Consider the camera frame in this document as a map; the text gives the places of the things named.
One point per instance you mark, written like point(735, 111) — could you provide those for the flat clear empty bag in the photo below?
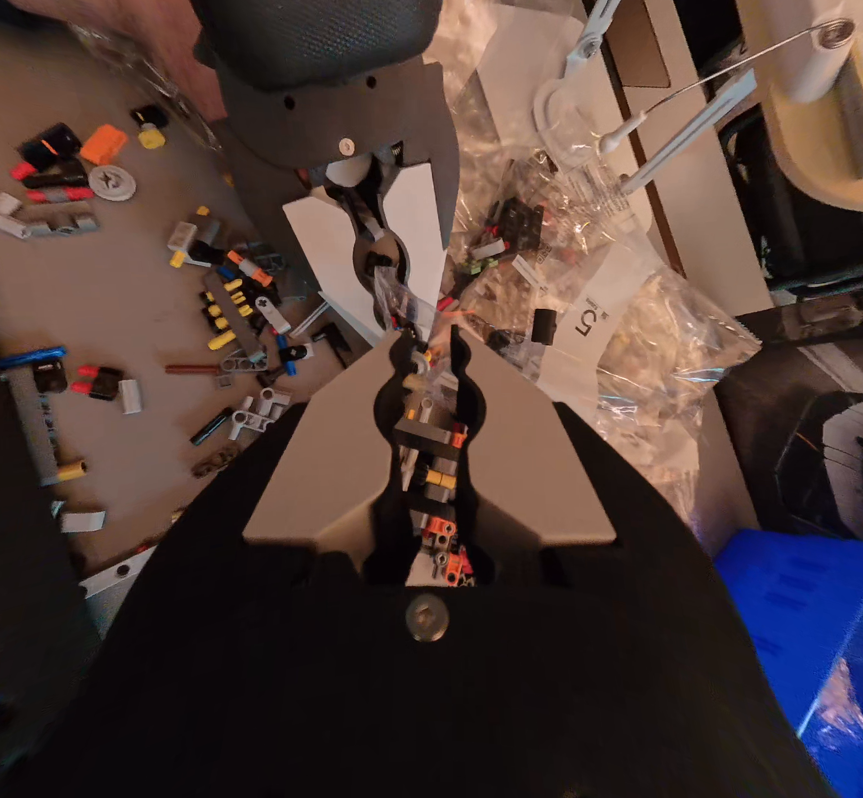
point(155, 90)

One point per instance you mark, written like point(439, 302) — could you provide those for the orange toy panel piece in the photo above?
point(103, 142)

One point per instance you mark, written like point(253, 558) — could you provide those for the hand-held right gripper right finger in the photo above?
point(539, 474)

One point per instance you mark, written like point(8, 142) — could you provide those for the blue plastic bin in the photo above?
point(782, 609)

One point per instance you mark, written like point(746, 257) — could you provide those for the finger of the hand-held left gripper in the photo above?
point(421, 218)
point(317, 238)

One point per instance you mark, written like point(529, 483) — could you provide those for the long grey toy beam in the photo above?
point(114, 575)

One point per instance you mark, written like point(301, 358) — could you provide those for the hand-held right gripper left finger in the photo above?
point(317, 474)

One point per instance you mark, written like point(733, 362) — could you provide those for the grey toy pulley wheel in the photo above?
point(111, 182)

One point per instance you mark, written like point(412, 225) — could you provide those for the numbered clear parts bag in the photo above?
point(607, 299)

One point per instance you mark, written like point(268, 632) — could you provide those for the black toy connector piece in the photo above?
point(544, 326)

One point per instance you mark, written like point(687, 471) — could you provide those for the pile of toy bricks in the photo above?
point(229, 299)

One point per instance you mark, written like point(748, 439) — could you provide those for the crumpled clear bag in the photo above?
point(647, 474)

